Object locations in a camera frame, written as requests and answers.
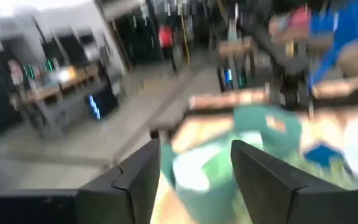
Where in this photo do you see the teal plastic bin with handles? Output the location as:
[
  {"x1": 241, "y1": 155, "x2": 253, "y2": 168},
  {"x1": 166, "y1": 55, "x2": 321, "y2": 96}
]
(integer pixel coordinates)
[{"x1": 160, "y1": 105, "x2": 303, "y2": 224}]

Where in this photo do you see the orange hanging power cord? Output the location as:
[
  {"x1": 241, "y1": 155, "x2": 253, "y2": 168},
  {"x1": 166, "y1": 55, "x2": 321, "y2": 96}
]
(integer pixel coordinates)
[{"x1": 178, "y1": 0, "x2": 191, "y2": 68}]

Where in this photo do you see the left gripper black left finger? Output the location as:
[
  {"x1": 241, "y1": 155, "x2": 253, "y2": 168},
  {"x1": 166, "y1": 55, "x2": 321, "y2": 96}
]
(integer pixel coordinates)
[{"x1": 0, "y1": 139, "x2": 162, "y2": 224}]

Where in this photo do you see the black pedestal leg table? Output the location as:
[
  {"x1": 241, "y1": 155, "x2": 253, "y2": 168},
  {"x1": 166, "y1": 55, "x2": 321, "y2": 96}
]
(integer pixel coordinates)
[{"x1": 162, "y1": 46, "x2": 178, "y2": 74}]

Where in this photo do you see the red container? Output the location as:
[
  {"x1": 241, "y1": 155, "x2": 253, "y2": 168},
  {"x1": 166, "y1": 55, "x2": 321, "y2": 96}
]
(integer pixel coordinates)
[{"x1": 157, "y1": 24, "x2": 176, "y2": 48}]

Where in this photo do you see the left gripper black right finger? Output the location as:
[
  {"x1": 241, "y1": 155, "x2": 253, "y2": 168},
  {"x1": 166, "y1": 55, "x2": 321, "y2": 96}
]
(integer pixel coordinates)
[{"x1": 230, "y1": 139, "x2": 358, "y2": 224}]

